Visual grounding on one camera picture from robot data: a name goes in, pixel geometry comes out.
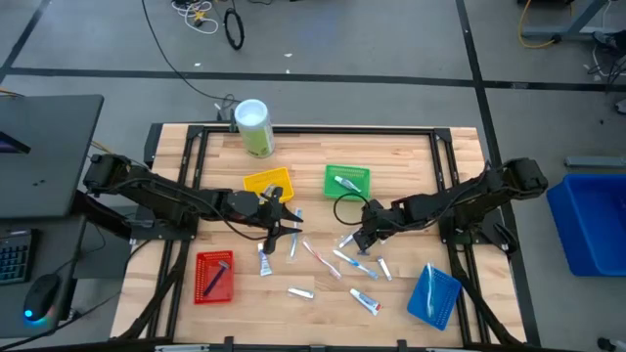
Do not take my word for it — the silver aluminium bar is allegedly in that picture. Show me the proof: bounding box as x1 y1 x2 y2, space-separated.
155 344 211 352

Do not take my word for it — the grey metal bar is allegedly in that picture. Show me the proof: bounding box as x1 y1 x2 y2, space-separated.
564 155 626 169

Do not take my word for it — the black monitor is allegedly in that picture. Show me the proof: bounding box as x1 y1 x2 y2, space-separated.
0 130 31 155

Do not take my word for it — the black aluminium table frame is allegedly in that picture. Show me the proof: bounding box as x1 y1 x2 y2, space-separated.
112 122 543 352

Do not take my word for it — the bagged blue white toothbrush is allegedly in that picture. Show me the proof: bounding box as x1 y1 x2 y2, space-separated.
333 249 380 281
287 208 304 264

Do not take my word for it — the red white toothpaste tube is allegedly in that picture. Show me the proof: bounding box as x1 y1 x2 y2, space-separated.
348 287 382 317

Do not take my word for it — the black backlit keyboard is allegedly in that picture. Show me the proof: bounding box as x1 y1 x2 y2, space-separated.
0 229 33 286

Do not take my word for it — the yellow floor cable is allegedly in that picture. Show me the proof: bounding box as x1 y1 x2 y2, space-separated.
517 0 558 50

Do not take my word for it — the purple white toothpaste tube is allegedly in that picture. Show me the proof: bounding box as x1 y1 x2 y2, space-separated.
334 175 363 194

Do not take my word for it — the black desk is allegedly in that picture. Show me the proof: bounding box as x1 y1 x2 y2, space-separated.
0 94 105 338

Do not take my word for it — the yellow plastic basket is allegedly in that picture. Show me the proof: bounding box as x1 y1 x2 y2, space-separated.
243 166 295 204

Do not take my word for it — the red plastic basket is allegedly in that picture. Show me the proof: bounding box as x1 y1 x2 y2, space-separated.
194 250 235 306

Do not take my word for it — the white green wipes canister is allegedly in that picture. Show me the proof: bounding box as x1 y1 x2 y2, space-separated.
234 99 277 159

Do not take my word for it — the bagged red white toothbrush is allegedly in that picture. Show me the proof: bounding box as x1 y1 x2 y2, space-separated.
301 238 343 281

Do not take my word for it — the black computer mouse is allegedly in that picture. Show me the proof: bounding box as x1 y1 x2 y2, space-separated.
22 273 62 323

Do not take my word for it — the green plastic basket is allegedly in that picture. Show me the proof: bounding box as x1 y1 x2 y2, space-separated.
323 164 372 201

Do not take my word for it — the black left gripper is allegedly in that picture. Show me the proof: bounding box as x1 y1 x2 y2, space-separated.
223 185 304 255

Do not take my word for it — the blue plastic basket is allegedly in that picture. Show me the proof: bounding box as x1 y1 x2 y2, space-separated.
406 264 464 332

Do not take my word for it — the long black floor cable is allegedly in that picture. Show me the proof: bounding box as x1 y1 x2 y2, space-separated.
141 0 237 107

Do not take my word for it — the black cable coil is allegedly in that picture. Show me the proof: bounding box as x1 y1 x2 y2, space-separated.
223 8 246 51

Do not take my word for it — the grey stand base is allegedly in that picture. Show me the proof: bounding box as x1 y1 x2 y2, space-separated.
520 0 620 43

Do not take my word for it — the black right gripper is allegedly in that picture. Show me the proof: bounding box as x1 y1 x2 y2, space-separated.
352 198 405 255

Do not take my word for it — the white cable bundle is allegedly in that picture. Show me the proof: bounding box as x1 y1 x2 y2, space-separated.
170 0 220 35

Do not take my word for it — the blue plastic bin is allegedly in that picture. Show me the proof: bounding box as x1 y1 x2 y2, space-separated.
546 173 626 278

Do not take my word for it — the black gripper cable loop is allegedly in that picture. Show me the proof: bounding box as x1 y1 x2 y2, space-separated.
333 192 372 227

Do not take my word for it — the white blue toothpaste tube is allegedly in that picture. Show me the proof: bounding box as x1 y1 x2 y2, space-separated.
257 242 274 278

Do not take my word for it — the black cable tangle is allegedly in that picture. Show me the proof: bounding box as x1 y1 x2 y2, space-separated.
584 29 626 94

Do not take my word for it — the dark blue disposable razor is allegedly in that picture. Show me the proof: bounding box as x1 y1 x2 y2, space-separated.
201 259 231 298

